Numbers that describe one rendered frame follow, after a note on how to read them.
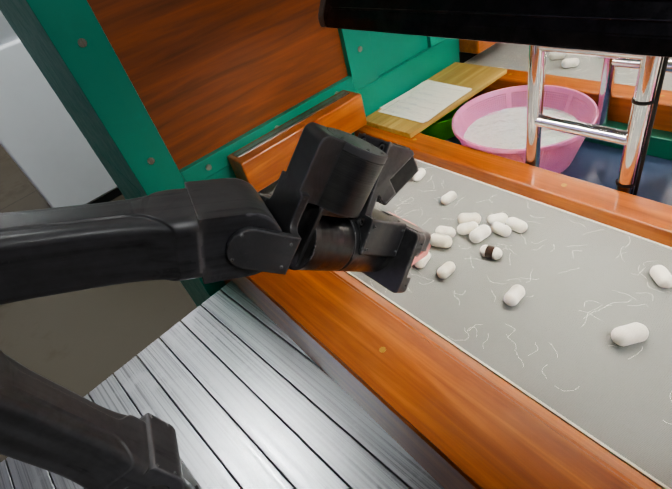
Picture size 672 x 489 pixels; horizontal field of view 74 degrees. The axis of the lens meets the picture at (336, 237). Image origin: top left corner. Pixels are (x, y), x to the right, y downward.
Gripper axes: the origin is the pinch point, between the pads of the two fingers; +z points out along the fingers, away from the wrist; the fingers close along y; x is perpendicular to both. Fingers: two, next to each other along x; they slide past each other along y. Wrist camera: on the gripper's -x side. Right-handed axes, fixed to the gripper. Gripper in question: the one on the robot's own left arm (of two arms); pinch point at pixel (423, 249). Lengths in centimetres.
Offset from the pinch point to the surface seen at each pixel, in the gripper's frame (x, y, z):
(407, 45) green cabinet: -33, 48, 36
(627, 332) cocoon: 0.7, -19.7, 13.4
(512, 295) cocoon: 2.6, -7.3, 11.6
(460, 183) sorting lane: -7.8, 15.4, 26.6
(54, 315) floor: 109, 175, 5
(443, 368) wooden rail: 11.3, -8.0, 0.5
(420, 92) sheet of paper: -24, 43, 39
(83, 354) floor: 106, 137, 8
